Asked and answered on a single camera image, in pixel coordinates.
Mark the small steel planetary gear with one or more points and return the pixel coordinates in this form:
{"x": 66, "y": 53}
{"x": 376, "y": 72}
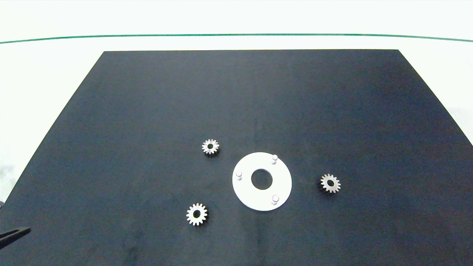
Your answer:
{"x": 215, "y": 147}
{"x": 335, "y": 184}
{"x": 191, "y": 214}

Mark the dark table mat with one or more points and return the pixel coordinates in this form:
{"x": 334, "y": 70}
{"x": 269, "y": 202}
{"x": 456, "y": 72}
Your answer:
{"x": 147, "y": 111}

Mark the round white pin plate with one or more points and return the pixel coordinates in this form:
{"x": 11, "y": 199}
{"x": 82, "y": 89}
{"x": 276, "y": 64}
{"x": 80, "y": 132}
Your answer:
{"x": 247, "y": 192}

